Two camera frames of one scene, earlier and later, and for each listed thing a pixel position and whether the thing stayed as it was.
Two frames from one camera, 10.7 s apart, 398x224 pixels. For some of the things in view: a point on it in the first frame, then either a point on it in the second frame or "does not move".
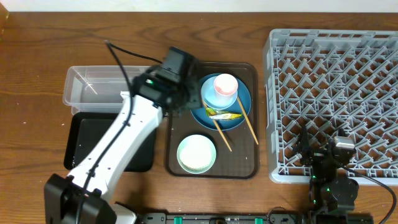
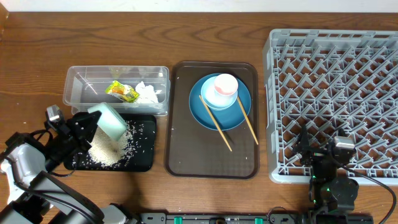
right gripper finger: [305, 147] does not move
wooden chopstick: [247, 120] does not move
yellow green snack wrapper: [219, 114] -> [124, 92]
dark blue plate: [224, 119] does not move
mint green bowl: [196, 154] -> [109, 121]
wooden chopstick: [216, 127] does not move
